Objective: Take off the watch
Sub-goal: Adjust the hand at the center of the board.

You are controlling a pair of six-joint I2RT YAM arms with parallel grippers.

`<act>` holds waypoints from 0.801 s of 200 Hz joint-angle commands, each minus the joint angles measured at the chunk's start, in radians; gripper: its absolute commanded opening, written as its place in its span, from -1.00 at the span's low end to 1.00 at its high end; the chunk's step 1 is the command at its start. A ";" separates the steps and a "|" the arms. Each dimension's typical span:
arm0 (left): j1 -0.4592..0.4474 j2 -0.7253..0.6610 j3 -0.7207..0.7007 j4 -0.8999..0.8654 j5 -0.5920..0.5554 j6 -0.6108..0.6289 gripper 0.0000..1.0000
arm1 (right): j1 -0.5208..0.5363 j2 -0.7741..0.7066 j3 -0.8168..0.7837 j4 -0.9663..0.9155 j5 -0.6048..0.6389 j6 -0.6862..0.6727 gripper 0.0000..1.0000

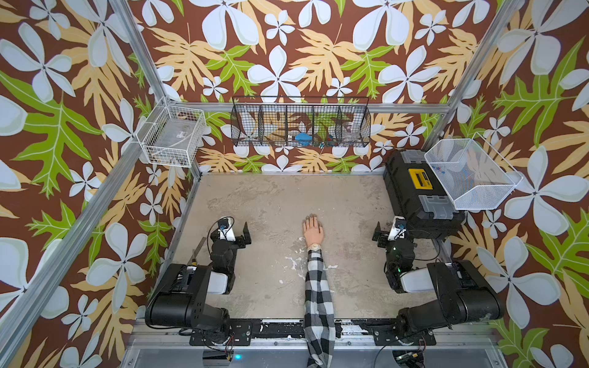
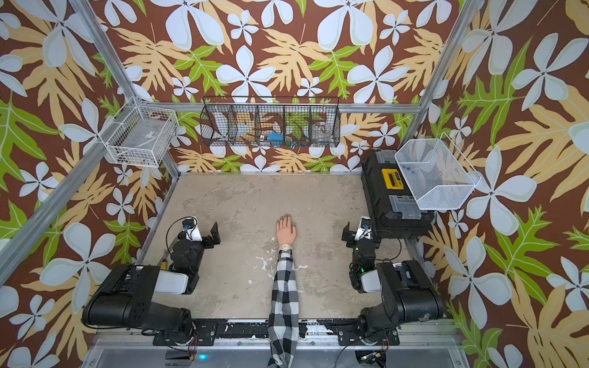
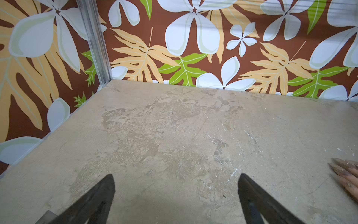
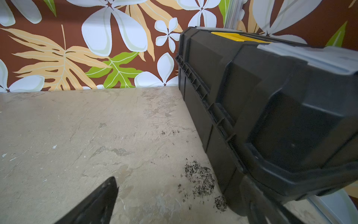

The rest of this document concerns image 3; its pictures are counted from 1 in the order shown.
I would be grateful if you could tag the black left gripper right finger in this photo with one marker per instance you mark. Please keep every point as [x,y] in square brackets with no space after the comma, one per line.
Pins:
[258,205]

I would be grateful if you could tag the aluminium frame post back left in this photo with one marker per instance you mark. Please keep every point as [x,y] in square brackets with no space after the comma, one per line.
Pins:
[95,38]

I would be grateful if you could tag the mannequin hand with long nails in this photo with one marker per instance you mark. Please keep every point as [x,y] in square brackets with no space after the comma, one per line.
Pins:
[346,174]

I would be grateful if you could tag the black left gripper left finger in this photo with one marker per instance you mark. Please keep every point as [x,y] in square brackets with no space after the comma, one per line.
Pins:
[93,207]

